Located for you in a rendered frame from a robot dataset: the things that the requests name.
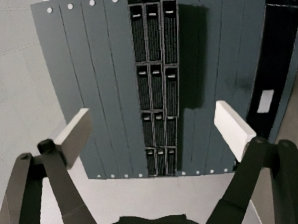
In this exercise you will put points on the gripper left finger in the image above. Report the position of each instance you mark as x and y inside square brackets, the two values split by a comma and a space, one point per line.
[23, 197]

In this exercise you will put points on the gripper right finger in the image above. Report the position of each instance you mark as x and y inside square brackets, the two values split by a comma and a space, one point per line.
[281, 158]

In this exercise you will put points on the dark grey server rack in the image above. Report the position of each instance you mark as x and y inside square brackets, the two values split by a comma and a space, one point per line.
[243, 52]

